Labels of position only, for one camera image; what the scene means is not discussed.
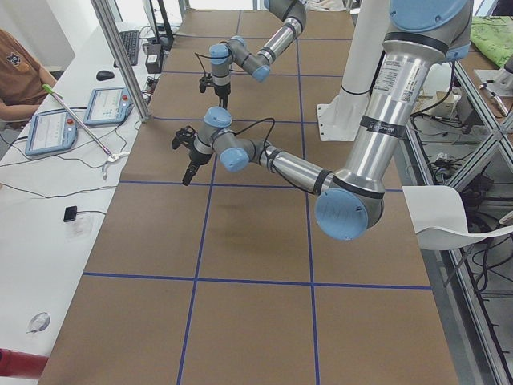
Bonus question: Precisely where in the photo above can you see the black power adapter box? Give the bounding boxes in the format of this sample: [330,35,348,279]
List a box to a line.
[145,44,164,74]

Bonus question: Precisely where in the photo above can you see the teach pendant far tablet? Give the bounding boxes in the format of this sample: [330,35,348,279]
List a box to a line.
[83,87,133,127]

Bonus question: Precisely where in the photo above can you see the teach pendant tablet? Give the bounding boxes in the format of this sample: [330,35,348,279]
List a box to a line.
[83,87,133,127]
[25,109,78,158]

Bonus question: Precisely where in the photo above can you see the black keyboard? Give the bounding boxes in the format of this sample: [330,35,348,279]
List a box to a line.
[119,30,140,66]

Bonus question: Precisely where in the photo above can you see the black computer mouse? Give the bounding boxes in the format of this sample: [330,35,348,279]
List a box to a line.
[96,70,115,81]

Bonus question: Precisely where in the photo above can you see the brown paper table mat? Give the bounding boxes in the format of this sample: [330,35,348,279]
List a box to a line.
[41,10,458,384]

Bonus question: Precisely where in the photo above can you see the small black device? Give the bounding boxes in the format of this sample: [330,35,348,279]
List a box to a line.
[63,205,78,223]

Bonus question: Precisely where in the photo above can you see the teach pendant near tablet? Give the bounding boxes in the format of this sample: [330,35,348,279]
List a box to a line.
[25,109,78,158]

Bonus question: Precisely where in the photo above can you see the pink metal rod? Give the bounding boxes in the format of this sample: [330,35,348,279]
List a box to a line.
[42,83,118,162]

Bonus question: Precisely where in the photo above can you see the person in brown shirt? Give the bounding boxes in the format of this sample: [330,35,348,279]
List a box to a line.
[1,30,57,129]

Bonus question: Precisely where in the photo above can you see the clear plastic wrapper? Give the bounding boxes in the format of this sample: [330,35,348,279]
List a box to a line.
[26,312,51,334]

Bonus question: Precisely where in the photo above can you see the small cardboard box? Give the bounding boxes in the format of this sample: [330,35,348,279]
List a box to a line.
[430,91,461,118]

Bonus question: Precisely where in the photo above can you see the white curved plastic sheet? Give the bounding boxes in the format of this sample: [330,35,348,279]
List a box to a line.
[402,185,512,250]

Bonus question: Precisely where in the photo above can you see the red object at corner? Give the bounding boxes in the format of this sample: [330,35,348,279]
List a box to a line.
[0,349,49,379]

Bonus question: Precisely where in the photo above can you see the green cloth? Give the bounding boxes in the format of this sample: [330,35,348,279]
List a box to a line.
[471,16,512,67]

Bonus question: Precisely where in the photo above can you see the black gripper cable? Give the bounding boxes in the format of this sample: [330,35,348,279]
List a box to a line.
[224,116,277,145]

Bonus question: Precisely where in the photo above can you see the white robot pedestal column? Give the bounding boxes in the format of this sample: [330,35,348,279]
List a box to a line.
[317,0,390,141]

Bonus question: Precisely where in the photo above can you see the aluminium frame post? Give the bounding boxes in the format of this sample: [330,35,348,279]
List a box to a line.
[91,0,150,123]

